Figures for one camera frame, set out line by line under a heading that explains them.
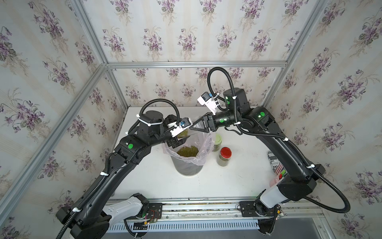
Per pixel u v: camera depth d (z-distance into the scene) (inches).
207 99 20.8
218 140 37.1
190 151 35.8
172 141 21.8
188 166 29.7
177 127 19.8
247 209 28.9
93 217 17.1
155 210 28.8
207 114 20.3
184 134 24.0
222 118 20.4
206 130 20.6
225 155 31.3
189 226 30.1
